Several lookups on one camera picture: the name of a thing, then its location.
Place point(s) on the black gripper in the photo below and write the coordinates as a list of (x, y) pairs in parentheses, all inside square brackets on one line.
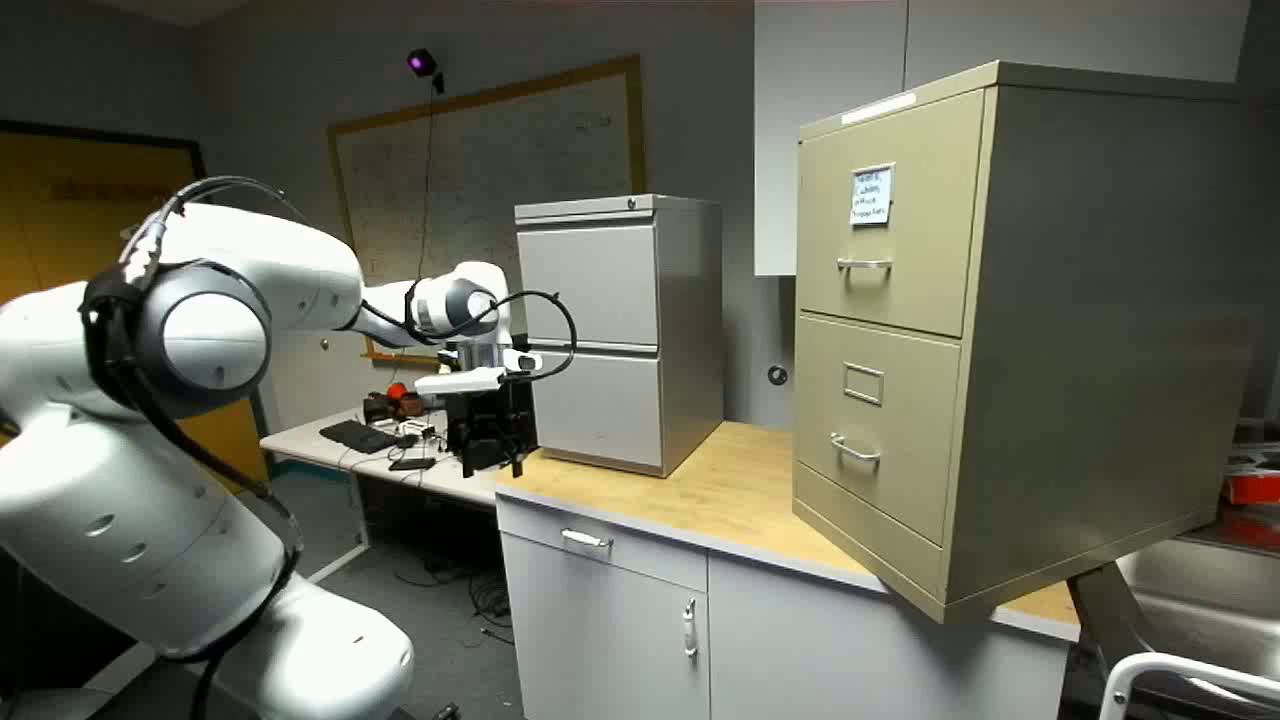
[(490, 421)]

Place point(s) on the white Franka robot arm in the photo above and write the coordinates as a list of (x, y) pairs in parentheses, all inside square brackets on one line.
[(121, 532)]

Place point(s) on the grey metal file cabinet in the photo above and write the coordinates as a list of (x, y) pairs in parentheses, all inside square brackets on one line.
[(686, 323)]

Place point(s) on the white base cabinet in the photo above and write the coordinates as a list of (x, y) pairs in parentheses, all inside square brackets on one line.
[(803, 655)]

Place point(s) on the white paper drawer label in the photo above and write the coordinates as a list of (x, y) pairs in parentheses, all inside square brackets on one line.
[(872, 193)]

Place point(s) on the beige cabinet labelled drawer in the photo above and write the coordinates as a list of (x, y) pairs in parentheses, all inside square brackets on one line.
[(920, 145)]

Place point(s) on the beige metal file cabinet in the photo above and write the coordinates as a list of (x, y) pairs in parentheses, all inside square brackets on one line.
[(1106, 344)]

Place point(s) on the small black flat device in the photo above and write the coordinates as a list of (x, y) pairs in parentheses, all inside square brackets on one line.
[(415, 460)]

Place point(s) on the red tool on desk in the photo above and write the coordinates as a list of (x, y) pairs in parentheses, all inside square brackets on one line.
[(392, 403)]

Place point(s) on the black keyboard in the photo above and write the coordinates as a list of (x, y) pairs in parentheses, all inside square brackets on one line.
[(358, 438)]

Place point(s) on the white office desk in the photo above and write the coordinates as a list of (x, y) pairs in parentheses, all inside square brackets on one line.
[(302, 441)]

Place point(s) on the wood framed whiteboard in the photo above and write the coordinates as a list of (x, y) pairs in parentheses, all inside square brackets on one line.
[(533, 145)]

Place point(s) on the grey metal basin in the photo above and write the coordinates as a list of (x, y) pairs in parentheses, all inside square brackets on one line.
[(1200, 586)]

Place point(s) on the red container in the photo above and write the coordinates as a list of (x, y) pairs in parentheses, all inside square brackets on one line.
[(1253, 489)]

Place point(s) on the round wall knob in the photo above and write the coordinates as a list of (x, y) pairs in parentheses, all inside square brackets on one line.
[(779, 375)]

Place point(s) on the camera with purple light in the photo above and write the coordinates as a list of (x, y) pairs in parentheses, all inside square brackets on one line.
[(421, 62)]

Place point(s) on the white wall cabinet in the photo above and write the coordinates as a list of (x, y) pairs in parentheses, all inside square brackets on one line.
[(825, 83)]

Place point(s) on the yellow board black frame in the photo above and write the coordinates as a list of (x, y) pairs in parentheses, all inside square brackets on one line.
[(53, 200)]

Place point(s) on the white metal tube frame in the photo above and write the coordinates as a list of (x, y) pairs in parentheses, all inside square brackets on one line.
[(1185, 670)]

